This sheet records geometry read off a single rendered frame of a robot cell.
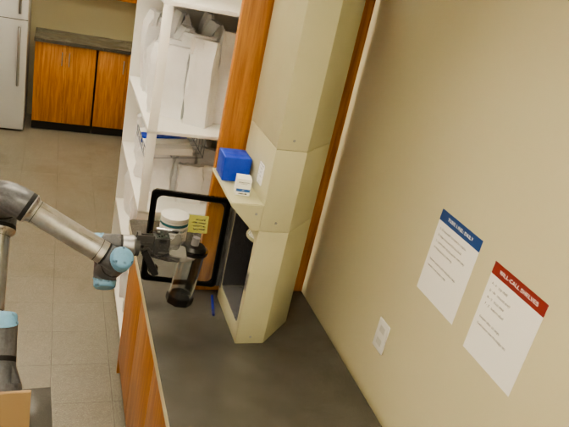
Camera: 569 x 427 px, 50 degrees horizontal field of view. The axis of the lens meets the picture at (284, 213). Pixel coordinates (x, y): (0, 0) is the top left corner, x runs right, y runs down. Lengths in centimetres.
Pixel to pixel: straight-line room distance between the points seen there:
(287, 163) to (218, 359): 74
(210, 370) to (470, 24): 139
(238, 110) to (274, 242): 52
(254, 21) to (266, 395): 129
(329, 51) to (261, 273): 80
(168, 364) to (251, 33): 119
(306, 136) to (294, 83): 18
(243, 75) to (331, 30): 47
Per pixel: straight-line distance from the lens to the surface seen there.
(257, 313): 230
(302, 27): 193
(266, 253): 216
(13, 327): 188
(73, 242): 201
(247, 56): 228
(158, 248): 220
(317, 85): 198
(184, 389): 212
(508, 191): 170
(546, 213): 160
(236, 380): 219
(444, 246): 190
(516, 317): 167
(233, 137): 236
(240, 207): 205
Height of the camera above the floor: 230
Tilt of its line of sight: 23 degrees down
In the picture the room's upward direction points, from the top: 13 degrees clockwise
